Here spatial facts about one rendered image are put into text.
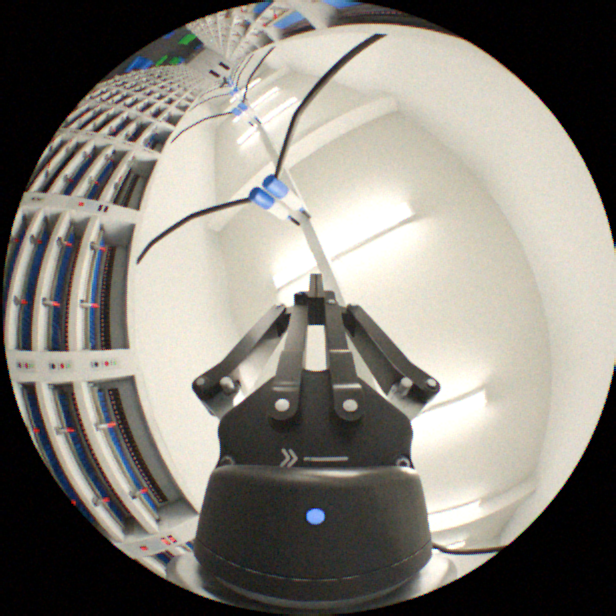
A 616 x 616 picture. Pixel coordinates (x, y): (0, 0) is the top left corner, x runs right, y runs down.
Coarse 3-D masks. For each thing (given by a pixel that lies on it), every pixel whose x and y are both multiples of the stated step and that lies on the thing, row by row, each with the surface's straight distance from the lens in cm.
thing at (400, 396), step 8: (400, 384) 10; (408, 384) 10; (392, 392) 10; (400, 392) 10; (408, 392) 10; (392, 400) 10; (400, 400) 10; (408, 400) 10; (416, 400) 10; (400, 408) 10; (408, 408) 10; (416, 408) 10; (424, 408) 11; (408, 416) 9; (416, 416) 10
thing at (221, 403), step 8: (224, 384) 9; (232, 384) 10; (224, 392) 10; (232, 392) 10; (240, 392) 10; (200, 400) 10; (208, 400) 10; (216, 400) 10; (224, 400) 10; (232, 400) 10; (240, 400) 10; (208, 408) 11; (216, 408) 10; (224, 408) 10; (216, 416) 10
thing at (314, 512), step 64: (320, 384) 9; (256, 448) 8; (320, 448) 7; (384, 448) 8; (256, 512) 5; (320, 512) 4; (384, 512) 5; (256, 576) 5; (320, 576) 5; (384, 576) 5
